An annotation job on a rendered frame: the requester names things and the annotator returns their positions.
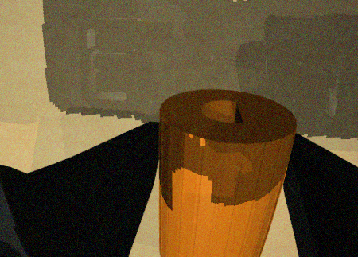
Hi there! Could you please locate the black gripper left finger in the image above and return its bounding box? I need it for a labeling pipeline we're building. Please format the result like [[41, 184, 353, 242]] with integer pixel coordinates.
[[0, 122, 159, 257]]

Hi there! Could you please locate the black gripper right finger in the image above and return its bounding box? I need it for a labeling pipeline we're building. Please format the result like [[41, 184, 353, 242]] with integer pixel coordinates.
[[282, 133, 358, 257]]

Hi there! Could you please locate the orange knob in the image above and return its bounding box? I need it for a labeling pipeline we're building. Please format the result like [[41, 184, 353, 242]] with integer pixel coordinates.
[[159, 88, 297, 257]]

